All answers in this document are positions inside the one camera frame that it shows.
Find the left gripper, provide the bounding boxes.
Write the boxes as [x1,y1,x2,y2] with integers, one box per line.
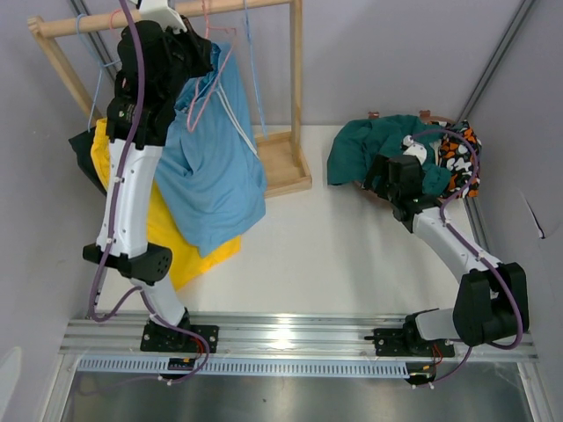
[161,15,216,104]

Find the dark green shorts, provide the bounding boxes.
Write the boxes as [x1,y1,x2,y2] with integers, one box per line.
[326,114,450,196]

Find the camouflage patterned shorts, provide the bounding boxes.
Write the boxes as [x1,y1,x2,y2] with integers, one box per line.
[431,120,482,200]

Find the pink hanger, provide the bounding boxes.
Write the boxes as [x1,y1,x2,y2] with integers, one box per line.
[108,9,128,31]
[186,1,238,133]

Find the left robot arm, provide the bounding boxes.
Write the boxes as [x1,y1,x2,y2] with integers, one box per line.
[83,20,212,352]

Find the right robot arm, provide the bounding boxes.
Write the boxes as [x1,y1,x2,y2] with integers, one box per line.
[362,155,530,355]

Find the light blue shorts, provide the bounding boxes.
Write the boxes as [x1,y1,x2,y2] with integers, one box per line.
[155,43,267,257]

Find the black shorts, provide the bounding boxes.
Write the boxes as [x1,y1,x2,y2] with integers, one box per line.
[69,131,106,196]

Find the yellow shorts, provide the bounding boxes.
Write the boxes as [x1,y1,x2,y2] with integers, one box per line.
[90,118,241,290]

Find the pink translucent plastic basin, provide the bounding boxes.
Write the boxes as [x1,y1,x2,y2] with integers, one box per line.
[360,112,454,198]

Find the wooden clothes rack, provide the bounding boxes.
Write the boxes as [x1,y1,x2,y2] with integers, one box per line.
[27,1,312,198]

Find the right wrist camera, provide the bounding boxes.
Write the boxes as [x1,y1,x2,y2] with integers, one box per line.
[401,135,432,165]

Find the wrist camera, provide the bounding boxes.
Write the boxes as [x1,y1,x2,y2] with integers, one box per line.
[401,135,432,165]
[132,0,187,33]

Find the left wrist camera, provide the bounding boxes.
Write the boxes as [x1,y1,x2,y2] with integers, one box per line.
[132,0,187,33]

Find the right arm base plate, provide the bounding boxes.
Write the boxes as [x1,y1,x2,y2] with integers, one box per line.
[363,328,455,358]

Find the aluminium mounting rail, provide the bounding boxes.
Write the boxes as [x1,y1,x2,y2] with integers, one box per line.
[59,309,540,366]

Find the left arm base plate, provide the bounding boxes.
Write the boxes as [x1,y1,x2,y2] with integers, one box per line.
[140,322,219,353]

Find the slotted cable duct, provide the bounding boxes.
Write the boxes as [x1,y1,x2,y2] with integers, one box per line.
[77,354,409,379]

